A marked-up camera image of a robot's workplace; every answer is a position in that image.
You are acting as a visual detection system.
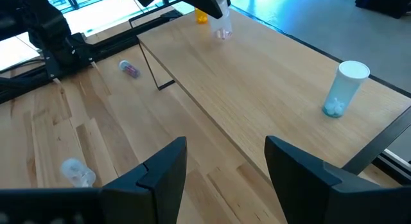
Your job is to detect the blue medicine bottle red pills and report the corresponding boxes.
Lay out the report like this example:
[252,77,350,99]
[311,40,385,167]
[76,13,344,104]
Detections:
[118,59,141,79]

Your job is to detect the wooden shelf black legs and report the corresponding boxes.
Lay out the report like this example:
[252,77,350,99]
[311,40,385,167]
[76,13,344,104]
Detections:
[128,5,411,186]

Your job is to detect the black equipment case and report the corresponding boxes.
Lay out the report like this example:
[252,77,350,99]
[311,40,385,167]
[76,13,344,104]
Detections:
[354,0,411,19]

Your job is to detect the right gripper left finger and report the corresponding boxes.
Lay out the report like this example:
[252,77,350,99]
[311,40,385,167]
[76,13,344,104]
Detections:
[101,136,188,224]

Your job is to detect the orange medicine bottle white cap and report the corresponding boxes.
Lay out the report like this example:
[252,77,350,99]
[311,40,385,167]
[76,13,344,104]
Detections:
[195,7,209,25]

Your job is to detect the clear medicine bottle white cap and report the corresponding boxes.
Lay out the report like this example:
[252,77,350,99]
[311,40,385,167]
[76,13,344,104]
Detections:
[208,0,234,41]
[60,157,97,189]

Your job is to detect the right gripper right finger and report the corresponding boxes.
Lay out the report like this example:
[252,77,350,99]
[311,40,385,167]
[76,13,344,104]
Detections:
[265,135,383,224]

